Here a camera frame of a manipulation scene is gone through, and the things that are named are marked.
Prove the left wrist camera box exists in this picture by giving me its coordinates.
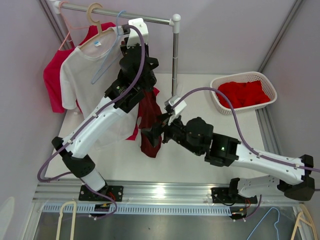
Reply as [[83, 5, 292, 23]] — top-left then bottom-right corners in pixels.
[[117, 17, 149, 49]]

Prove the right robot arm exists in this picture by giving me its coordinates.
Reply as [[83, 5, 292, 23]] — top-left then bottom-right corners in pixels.
[[141, 113, 316, 203]]

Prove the white slotted cable duct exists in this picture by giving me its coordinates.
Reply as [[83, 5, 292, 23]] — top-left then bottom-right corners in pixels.
[[42, 205, 232, 216]]

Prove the maroon t shirt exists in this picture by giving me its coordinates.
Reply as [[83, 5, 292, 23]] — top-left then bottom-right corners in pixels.
[[138, 87, 162, 158]]

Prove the beige hanger floor right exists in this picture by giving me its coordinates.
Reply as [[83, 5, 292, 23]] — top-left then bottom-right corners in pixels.
[[290, 203, 318, 240]]

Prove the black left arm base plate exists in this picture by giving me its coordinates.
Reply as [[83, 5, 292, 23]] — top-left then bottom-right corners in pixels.
[[78, 185, 124, 202]]

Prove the bright red t shirt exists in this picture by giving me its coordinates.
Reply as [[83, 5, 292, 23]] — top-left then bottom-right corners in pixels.
[[218, 80, 271, 109]]

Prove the beige hanger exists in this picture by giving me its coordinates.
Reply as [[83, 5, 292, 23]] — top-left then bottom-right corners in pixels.
[[77, 3, 118, 50]]

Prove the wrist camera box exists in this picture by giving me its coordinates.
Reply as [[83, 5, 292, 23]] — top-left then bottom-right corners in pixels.
[[164, 95, 187, 125], [117, 17, 149, 49]]

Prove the pink magenta t shirt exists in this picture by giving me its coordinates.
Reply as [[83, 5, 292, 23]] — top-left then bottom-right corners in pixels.
[[43, 22, 138, 141]]

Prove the beige hanger floor left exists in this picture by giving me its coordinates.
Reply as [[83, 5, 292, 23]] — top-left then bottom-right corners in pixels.
[[55, 200, 78, 240]]

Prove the white t shirt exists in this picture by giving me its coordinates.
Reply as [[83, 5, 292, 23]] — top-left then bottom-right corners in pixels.
[[59, 24, 141, 151]]

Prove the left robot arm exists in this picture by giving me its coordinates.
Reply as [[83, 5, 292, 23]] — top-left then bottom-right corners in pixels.
[[51, 43, 160, 201]]

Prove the light blue wire hanger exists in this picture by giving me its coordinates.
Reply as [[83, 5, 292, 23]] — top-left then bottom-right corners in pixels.
[[91, 10, 127, 85]]

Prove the aluminium rail frame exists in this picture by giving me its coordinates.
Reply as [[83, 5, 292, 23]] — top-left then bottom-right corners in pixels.
[[32, 108, 305, 207]]

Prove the beige hanger floor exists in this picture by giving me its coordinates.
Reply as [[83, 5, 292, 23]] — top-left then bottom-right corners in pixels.
[[290, 203, 318, 240], [55, 200, 78, 240]]

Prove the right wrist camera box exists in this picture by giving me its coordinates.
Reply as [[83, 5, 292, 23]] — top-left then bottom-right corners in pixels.
[[164, 95, 187, 125]]

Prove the blue hanger on floor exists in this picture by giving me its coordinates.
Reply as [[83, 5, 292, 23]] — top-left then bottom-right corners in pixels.
[[246, 207, 282, 240]]

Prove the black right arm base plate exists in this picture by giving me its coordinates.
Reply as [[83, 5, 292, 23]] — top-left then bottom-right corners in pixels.
[[210, 187, 258, 207]]

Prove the white perforated plastic basket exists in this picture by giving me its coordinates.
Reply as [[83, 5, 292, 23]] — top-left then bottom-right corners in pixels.
[[210, 71, 278, 113]]

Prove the white clothes rack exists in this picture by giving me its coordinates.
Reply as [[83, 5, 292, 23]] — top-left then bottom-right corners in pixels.
[[49, 0, 181, 96]]

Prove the pink wire hanger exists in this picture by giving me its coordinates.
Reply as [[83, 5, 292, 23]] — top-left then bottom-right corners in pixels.
[[58, 0, 90, 49]]

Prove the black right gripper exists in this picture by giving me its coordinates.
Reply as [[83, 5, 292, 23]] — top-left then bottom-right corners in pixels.
[[141, 111, 201, 157]]

